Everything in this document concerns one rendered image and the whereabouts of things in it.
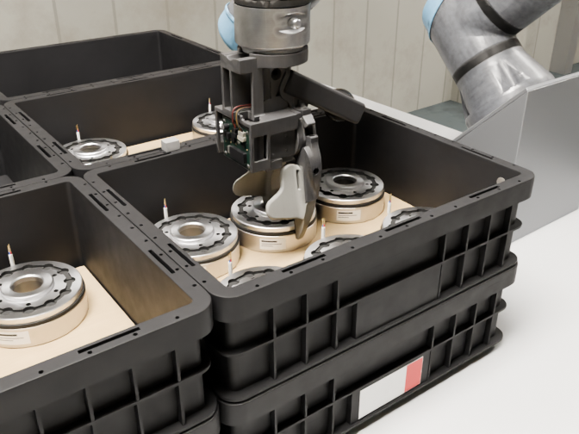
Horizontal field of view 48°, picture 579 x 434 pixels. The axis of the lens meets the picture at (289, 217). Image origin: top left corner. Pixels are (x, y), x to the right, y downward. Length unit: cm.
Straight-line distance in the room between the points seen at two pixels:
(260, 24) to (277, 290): 25
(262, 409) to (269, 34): 34
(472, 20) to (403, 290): 55
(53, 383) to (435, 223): 36
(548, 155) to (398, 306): 49
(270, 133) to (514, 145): 45
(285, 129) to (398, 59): 300
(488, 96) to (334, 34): 228
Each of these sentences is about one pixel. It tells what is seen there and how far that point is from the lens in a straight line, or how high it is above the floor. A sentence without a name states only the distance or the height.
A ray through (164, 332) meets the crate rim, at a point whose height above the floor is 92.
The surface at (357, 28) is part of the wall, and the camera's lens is 339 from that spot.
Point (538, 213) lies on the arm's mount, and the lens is 112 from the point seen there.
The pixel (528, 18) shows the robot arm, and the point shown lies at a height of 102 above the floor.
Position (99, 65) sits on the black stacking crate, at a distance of 137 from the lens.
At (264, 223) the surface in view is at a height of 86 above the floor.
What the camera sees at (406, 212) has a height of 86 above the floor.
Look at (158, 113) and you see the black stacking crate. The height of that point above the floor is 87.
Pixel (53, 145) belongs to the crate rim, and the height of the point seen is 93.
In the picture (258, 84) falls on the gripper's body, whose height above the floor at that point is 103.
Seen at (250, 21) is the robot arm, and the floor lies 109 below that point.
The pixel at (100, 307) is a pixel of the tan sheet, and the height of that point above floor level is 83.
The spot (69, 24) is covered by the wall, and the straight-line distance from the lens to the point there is 259.
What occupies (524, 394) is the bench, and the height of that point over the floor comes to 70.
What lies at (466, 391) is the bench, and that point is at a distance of 79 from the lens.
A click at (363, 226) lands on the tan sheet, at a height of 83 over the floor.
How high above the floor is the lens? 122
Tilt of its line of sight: 28 degrees down
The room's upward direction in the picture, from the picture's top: straight up
